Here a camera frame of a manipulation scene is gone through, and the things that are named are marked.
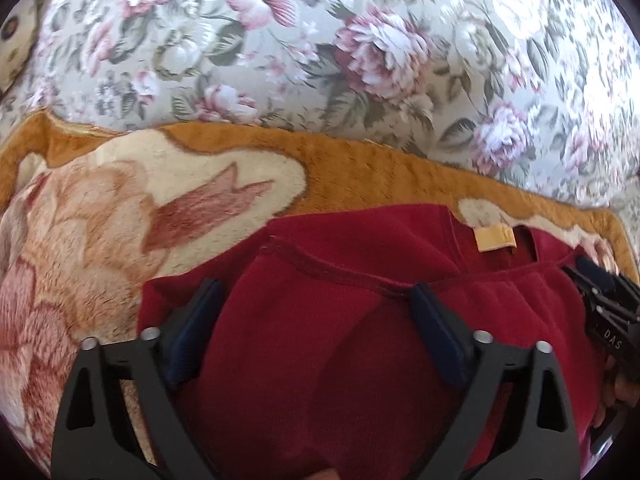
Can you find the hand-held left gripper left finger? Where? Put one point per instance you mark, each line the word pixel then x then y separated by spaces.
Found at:
pixel 192 330

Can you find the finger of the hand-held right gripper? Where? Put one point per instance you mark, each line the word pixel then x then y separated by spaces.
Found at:
pixel 600 300
pixel 597 272

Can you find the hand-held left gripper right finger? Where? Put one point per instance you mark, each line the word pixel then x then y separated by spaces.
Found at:
pixel 437 332

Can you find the dark red long-sleeve shirt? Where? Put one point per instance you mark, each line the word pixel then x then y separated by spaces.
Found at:
pixel 325 360

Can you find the person's right hand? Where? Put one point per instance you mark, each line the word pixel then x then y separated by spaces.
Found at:
pixel 611 390

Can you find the plush flower-pattern blanket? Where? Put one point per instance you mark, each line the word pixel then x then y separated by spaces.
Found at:
pixel 100 210

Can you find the floral bedsheet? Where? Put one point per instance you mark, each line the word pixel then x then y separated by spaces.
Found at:
pixel 300 35

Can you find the cream medallion-print pillow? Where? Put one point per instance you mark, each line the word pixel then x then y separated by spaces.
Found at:
pixel 15 45

